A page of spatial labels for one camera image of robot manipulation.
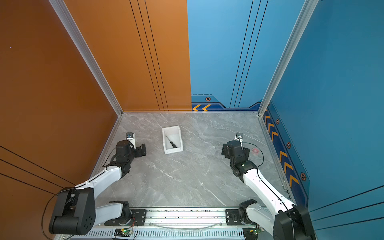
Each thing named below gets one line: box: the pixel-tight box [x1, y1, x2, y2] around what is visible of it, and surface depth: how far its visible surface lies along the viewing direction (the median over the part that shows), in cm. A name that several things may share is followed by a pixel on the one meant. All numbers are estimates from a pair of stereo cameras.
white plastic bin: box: [162, 125, 184, 155], surface depth 102 cm
